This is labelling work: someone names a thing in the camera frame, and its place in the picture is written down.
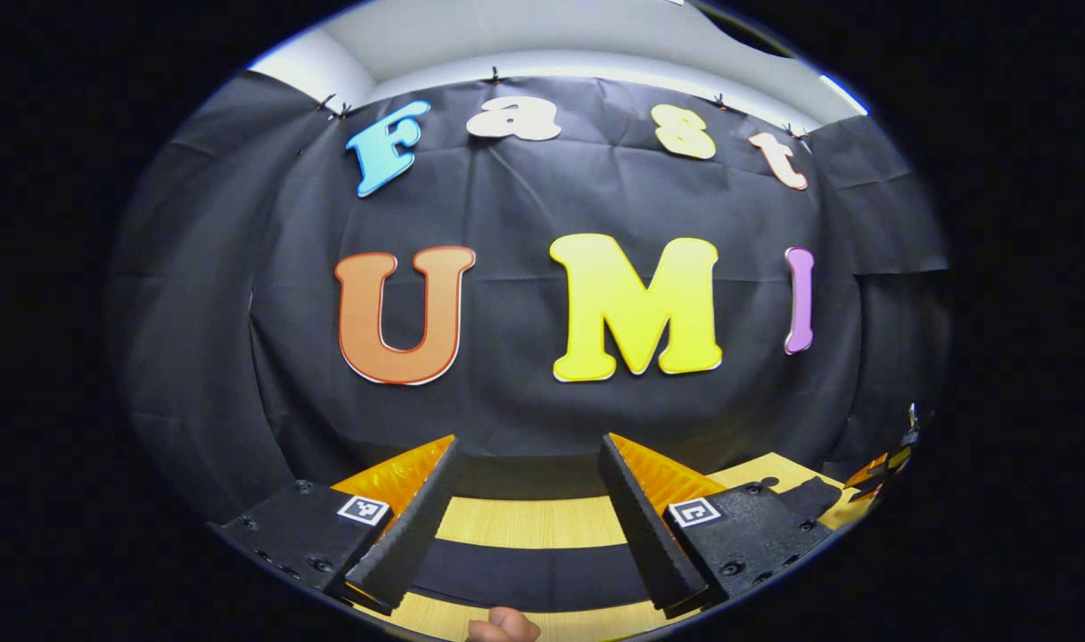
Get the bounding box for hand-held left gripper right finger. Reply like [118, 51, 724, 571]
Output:
[597, 433, 844, 616]

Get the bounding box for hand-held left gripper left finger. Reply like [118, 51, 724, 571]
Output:
[210, 434, 466, 616]

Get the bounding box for black jeans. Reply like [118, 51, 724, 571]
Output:
[413, 477, 844, 614]

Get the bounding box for black backdrop cloth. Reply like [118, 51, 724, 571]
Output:
[105, 71, 953, 527]

